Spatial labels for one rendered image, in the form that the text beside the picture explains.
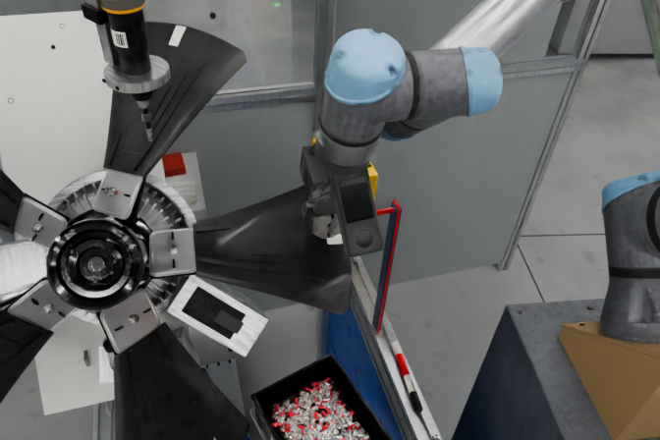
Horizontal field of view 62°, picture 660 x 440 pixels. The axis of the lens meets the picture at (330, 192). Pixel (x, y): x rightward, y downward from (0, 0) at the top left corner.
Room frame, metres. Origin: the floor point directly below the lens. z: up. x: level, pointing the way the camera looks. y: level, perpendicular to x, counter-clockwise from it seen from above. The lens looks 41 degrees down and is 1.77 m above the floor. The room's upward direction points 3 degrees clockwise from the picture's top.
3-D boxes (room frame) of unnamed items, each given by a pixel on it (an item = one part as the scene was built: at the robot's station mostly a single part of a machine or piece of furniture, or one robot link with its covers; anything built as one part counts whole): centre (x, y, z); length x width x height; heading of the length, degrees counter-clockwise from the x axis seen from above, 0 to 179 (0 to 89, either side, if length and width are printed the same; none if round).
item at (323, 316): (0.97, -0.01, 0.39); 0.04 x 0.04 x 0.78; 19
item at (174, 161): (1.12, 0.43, 0.87); 0.08 x 0.08 x 0.02; 21
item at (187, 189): (1.00, 0.40, 0.87); 0.15 x 0.09 x 0.02; 104
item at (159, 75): (0.55, 0.23, 1.50); 0.09 x 0.07 x 0.10; 54
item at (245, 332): (0.59, 0.18, 0.98); 0.20 x 0.16 x 0.20; 19
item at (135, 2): (0.54, 0.22, 1.55); 0.04 x 0.04 x 0.01
